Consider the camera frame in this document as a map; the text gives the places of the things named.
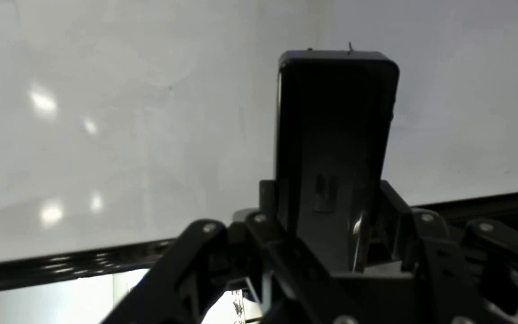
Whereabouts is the black board duster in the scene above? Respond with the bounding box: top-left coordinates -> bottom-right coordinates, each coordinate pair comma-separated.
275,51 -> 399,272

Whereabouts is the large whiteboard black frame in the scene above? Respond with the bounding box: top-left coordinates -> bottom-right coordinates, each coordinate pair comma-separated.
0,0 -> 518,288

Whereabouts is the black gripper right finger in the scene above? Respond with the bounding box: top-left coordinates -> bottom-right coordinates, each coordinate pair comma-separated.
354,178 -> 518,324

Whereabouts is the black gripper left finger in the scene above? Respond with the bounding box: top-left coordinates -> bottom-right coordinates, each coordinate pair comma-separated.
102,213 -> 356,324

